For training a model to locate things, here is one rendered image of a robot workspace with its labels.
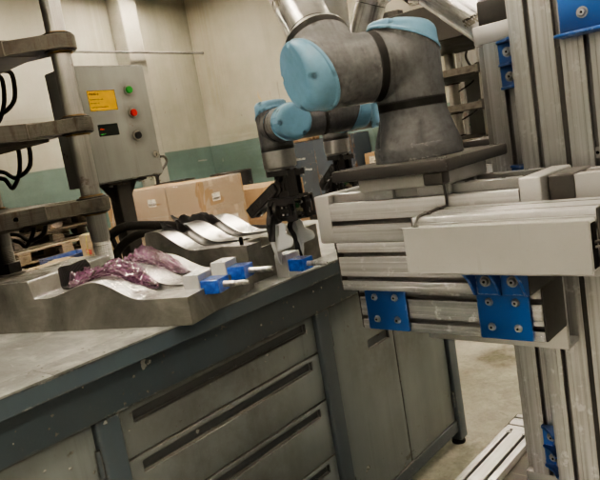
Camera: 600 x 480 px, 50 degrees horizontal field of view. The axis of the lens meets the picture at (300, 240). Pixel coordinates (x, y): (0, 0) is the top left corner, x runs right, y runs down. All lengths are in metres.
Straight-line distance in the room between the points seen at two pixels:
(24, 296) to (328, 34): 0.83
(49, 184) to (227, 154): 3.05
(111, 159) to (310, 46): 1.37
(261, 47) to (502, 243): 9.22
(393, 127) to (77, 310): 0.72
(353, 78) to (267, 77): 8.91
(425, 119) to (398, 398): 1.09
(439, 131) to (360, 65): 0.17
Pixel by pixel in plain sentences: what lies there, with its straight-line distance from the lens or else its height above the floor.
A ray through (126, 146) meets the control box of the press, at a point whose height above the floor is 1.19.
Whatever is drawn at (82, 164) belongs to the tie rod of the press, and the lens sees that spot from 2.10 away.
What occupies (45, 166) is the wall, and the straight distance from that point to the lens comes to 9.00.
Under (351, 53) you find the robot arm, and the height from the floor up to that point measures 1.22.
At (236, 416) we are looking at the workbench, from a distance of 1.46.
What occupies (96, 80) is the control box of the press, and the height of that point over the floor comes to 1.42.
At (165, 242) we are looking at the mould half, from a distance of 1.67.
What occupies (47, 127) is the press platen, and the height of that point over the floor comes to 1.27.
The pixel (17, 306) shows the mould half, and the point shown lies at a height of 0.86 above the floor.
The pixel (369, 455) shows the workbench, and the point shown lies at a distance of 1.89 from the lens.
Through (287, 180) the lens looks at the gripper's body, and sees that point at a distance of 1.42.
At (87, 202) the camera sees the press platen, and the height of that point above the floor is 1.03.
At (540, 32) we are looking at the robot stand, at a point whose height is 1.21.
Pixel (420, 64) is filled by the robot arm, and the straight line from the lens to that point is 1.09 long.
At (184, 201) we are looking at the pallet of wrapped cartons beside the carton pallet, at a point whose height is 0.78.
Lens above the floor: 1.10
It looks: 8 degrees down
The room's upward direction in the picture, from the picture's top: 10 degrees counter-clockwise
